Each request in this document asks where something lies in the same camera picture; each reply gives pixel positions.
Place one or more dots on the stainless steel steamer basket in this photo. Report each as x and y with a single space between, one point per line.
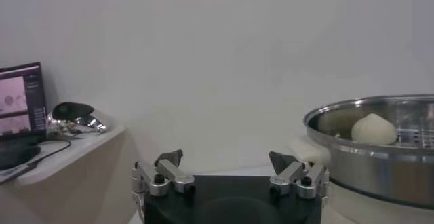
379 171

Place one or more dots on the small grey usb adapter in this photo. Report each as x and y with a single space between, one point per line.
17 172

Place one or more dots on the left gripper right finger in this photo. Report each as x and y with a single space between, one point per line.
288 178

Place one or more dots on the laptop computer screen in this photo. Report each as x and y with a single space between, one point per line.
20 103

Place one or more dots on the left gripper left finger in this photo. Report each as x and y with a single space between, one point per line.
174 177

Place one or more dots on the white steamed baozi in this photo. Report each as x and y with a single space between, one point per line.
373 130

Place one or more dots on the black computer mouse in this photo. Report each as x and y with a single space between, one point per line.
17 157

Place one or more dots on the white side table with mouse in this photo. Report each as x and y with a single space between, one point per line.
84 178

